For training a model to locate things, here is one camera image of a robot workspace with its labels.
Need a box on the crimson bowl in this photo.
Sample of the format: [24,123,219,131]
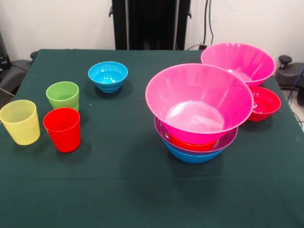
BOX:
[247,86,282,123]

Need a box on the purple bowl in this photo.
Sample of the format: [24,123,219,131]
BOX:
[154,116,239,156]

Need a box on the red cup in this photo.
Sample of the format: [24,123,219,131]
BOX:
[42,107,81,153]

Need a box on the orange bowl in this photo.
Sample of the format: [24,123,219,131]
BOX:
[169,133,219,152]

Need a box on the dark grey chair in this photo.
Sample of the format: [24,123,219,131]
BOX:
[0,30,38,100]

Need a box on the green cup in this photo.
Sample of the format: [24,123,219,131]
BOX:
[46,81,80,112]

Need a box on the small blue bowl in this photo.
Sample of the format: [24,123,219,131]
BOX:
[87,61,129,93]

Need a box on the black hanging cable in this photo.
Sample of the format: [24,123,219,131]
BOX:
[203,0,215,46]

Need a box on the yellow cup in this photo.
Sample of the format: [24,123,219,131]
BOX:
[0,99,41,146]

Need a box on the dark green tablecloth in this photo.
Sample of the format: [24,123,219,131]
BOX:
[0,49,304,228]

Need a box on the black rounded floor base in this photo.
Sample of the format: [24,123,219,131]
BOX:
[275,55,304,106]

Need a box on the large pink bowl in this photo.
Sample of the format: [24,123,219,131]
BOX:
[200,42,276,87]
[145,63,254,145]

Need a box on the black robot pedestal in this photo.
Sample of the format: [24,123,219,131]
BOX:
[109,0,192,50]

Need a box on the blue cable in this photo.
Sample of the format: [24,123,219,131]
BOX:
[286,67,304,106]

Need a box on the large blue bowl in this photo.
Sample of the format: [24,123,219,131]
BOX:
[161,137,225,164]

